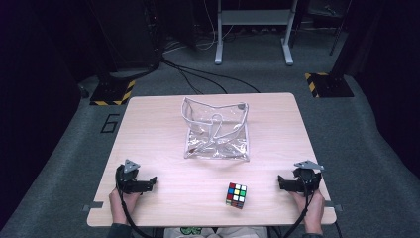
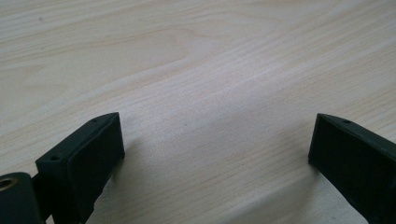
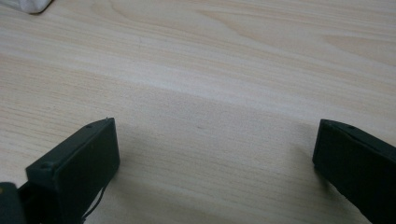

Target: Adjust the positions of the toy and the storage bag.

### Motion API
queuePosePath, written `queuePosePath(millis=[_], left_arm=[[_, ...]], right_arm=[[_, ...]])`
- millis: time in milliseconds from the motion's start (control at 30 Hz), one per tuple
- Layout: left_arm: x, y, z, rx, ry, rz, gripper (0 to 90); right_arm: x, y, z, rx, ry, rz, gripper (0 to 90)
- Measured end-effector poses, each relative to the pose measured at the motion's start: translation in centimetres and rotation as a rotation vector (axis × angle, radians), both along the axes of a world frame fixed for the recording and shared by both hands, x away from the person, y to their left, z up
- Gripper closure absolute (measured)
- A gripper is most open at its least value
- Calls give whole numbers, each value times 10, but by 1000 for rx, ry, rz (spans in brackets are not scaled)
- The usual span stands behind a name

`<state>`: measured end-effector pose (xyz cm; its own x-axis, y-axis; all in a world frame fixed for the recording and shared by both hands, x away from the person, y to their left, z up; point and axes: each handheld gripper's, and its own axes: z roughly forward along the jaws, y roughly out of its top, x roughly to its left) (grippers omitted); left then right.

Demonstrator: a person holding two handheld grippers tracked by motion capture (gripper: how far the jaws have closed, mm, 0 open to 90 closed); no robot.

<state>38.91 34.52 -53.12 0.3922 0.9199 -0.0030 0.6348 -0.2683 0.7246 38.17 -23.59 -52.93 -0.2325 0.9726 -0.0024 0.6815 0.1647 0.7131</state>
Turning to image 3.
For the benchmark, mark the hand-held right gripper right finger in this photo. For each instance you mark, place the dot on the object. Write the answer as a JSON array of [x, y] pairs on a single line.
[[358, 165]]

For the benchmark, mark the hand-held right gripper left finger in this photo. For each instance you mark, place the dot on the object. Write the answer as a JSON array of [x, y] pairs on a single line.
[[77, 168]]

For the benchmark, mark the white cloth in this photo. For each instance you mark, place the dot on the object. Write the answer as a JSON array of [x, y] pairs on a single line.
[[29, 5]]

